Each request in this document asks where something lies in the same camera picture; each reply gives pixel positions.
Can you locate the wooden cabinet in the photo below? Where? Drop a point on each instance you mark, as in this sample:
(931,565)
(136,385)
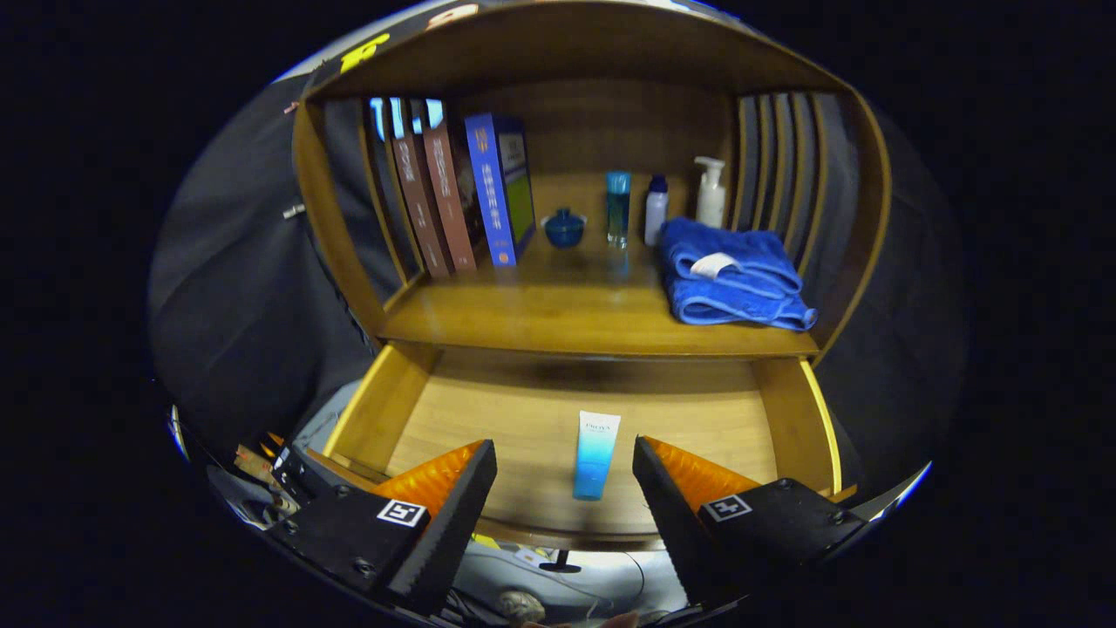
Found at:
(610,131)

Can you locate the teal glass bottle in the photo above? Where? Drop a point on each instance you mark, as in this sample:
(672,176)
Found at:
(618,209)

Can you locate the blue folded towel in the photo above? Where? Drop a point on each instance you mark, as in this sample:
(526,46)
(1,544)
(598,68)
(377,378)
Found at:
(732,279)

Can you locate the black backdrop cloth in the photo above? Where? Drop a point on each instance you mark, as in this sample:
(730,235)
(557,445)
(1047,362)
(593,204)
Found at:
(244,288)

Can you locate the grey shoe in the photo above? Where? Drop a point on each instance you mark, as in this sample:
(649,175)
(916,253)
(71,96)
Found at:
(521,606)

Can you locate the white pump bottle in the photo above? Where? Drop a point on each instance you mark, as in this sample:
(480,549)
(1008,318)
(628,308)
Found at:
(711,201)

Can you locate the blue white cosmetic tube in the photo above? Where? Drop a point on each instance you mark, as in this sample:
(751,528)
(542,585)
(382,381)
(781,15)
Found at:
(597,453)

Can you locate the wooden drawer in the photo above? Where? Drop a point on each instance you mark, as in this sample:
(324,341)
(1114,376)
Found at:
(488,410)

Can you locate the white bottle blue cap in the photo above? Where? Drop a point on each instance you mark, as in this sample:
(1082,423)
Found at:
(656,218)

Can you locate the blue lidded tea cup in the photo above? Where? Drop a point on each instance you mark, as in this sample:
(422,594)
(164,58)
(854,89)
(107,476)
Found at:
(564,230)

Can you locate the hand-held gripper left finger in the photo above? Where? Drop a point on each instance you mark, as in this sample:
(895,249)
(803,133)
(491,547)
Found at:
(453,523)

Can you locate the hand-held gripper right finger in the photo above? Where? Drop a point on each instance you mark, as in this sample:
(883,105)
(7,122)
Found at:
(671,523)

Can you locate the wooden countertop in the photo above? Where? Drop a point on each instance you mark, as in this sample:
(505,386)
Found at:
(540,305)

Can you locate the blue book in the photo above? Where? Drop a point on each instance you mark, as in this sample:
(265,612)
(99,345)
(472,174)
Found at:
(493,192)

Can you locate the brown book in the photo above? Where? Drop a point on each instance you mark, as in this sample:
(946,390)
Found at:
(418,201)
(452,192)

